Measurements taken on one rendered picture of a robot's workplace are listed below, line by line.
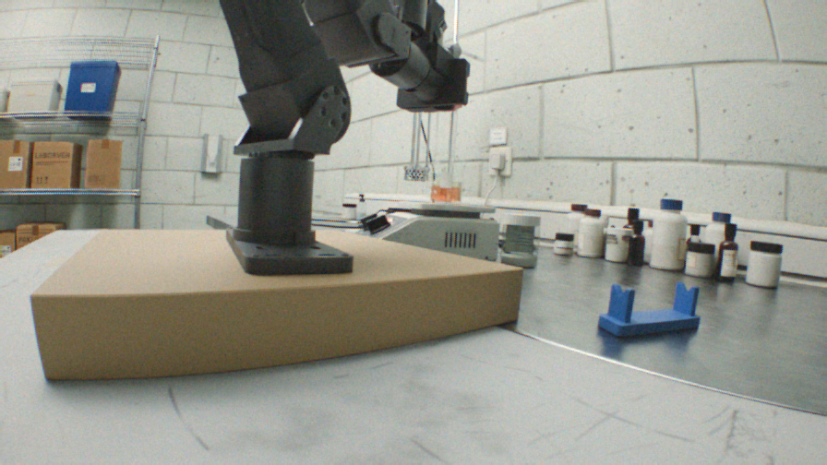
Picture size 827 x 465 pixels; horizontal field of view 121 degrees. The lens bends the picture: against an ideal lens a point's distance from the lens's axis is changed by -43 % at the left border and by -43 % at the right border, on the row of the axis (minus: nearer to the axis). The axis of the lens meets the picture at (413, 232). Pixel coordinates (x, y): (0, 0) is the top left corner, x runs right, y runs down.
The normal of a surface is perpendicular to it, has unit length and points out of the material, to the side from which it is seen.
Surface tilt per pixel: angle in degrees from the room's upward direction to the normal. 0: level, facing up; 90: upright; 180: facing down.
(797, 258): 90
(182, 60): 90
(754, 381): 0
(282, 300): 90
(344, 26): 138
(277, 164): 90
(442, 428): 0
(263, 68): 126
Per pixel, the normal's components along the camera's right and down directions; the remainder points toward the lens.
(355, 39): -0.40, 0.77
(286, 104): -0.46, 0.62
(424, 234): 0.28, 0.09
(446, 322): 0.60, 0.10
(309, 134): 0.85, 0.09
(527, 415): 0.06, -1.00
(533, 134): -0.79, 0.00
